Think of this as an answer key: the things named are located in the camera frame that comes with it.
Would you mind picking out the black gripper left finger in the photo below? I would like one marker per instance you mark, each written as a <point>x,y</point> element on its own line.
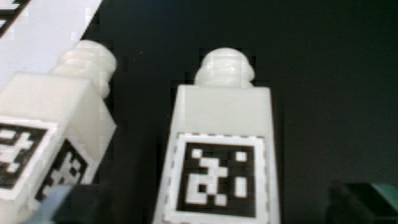
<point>76,205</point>

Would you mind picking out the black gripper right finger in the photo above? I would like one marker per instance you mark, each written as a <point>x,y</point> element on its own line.
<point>362,203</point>

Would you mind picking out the white base tag plate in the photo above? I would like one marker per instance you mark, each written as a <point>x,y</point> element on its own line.
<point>43,25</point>

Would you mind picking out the white table leg with tag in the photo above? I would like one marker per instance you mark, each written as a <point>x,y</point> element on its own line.
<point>218,179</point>

